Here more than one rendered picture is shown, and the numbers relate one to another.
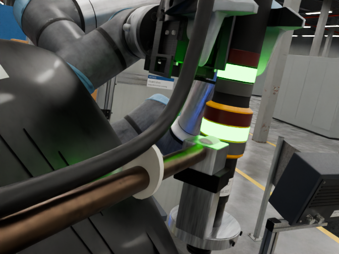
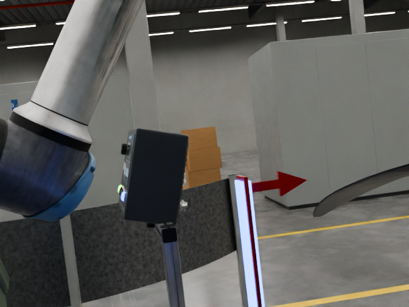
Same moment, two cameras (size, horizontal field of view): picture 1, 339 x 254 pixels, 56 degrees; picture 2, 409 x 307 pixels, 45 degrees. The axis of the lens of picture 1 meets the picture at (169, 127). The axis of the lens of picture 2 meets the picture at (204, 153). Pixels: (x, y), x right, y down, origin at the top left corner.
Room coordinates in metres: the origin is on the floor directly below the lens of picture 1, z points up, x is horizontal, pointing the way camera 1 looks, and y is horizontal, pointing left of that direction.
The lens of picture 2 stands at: (0.50, 0.57, 1.24)
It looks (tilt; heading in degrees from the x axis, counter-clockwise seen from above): 3 degrees down; 286
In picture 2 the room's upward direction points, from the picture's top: 7 degrees counter-clockwise
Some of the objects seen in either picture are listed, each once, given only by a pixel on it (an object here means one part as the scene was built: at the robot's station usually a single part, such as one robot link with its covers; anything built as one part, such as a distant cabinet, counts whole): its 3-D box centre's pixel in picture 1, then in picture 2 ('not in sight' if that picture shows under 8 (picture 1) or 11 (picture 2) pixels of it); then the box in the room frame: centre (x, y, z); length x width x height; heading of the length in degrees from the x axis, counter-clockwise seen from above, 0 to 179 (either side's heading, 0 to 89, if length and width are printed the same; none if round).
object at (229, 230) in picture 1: (209, 187); not in sight; (0.28, -0.05, 1.35); 0.09 x 0.07 x 0.10; 153
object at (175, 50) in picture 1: (181, 40); not in sight; (0.39, 0.00, 1.48); 0.12 x 0.08 x 0.09; 28
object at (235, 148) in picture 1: (221, 141); not in sight; (0.29, -0.05, 1.39); 0.04 x 0.04 x 0.01
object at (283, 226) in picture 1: (298, 222); (161, 225); (0.91, -0.44, 1.04); 0.24 x 0.03 x 0.03; 118
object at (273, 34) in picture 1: (261, 44); not in sight; (0.31, -0.07, 1.48); 0.09 x 0.03 x 0.06; 39
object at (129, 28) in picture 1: (153, 33); not in sight; (0.46, 0.04, 1.49); 0.08 x 0.05 x 0.08; 118
